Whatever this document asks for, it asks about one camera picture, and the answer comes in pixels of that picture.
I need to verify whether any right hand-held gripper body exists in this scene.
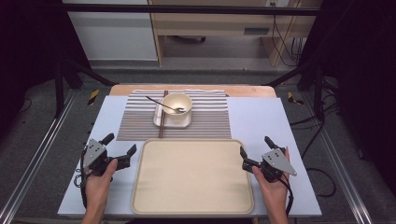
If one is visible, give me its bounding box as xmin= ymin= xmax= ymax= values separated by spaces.
xmin=259 ymin=147 xmax=298 ymax=185

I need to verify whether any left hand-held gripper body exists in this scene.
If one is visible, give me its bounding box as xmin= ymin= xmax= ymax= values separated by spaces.
xmin=81 ymin=138 xmax=120 ymax=176

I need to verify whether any beige rectangular tray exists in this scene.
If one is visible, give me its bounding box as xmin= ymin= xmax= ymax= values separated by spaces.
xmin=131 ymin=138 xmax=255 ymax=216

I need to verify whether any metal spoon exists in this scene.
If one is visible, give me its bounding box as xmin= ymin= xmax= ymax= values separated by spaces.
xmin=145 ymin=95 xmax=187 ymax=114

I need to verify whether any white square plate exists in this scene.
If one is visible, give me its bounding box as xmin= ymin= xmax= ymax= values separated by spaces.
xmin=152 ymin=97 xmax=193 ymax=129

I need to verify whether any cream round bowl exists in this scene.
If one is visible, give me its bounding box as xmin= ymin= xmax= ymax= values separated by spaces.
xmin=161 ymin=91 xmax=193 ymax=119

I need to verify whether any person's right hand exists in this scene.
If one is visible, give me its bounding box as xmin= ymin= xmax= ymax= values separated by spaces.
xmin=251 ymin=147 xmax=298 ymax=203

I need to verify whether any person's left hand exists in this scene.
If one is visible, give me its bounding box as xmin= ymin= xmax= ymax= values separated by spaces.
xmin=84 ymin=158 xmax=119 ymax=201

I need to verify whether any yellow black floor tape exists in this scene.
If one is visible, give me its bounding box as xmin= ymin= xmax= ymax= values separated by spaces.
xmin=87 ymin=89 xmax=101 ymax=106
xmin=286 ymin=91 xmax=305 ymax=105

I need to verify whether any striped woven placemat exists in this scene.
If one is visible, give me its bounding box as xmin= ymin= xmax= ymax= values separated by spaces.
xmin=116 ymin=89 xmax=233 ymax=142

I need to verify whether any black metal stand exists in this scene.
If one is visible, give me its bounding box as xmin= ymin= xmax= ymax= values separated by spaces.
xmin=51 ymin=54 xmax=117 ymax=119
xmin=264 ymin=57 xmax=327 ymax=123

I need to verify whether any white cabinet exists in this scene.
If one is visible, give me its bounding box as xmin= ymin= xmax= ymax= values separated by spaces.
xmin=62 ymin=0 xmax=159 ymax=62

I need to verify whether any black curtain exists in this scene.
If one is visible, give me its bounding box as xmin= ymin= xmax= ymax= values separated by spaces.
xmin=298 ymin=0 xmax=396 ymax=189
xmin=0 ymin=0 xmax=92 ymax=139

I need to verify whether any light wooden desk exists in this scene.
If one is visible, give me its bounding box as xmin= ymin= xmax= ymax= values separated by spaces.
xmin=147 ymin=0 xmax=323 ymax=67

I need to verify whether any right hand-held gripper cable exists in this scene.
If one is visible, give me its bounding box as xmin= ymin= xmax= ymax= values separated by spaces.
xmin=277 ymin=172 xmax=295 ymax=217

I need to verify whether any hand-held gripper cable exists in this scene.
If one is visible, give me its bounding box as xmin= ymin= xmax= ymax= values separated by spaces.
xmin=277 ymin=172 xmax=295 ymax=217
xmin=73 ymin=148 xmax=91 ymax=210

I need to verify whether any left hand-held gripper cable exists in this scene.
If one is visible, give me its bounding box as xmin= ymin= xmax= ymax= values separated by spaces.
xmin=73 ymin=148 xmax=91 ymax=210

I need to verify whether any aluminium floor rail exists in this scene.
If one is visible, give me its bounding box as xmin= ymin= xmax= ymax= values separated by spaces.
xmin=0 ymin=88 xmax=79 ymax=224
xmin=299 ymin=92 xmax=375 ymax=224

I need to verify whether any thin black floor cable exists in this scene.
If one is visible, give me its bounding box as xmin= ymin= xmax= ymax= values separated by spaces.
xmin=18 ymin=97 xmax=33 ymax=115

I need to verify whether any bundle of black hanging cables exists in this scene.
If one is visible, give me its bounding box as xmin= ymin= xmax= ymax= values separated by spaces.
xmin=272 ymin=14 xmax=305 ymax=67

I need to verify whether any black horizontal frame bar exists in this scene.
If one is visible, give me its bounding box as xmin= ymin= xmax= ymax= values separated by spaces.
xmin=40 ymin=3 xmax=321 ymax=17

